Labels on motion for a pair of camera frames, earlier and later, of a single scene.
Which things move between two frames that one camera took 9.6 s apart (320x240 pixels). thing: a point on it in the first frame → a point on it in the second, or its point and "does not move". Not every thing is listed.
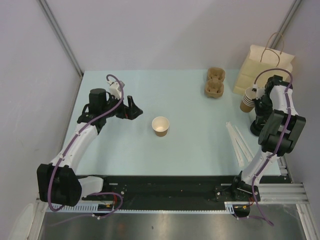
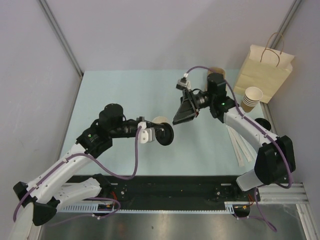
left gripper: [133, 111] → [151, 124]
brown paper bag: [259, 58] does not move
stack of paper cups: [247, 104] does not move
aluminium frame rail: [293, 194] does not move
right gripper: [256, 103] → [189, 109]
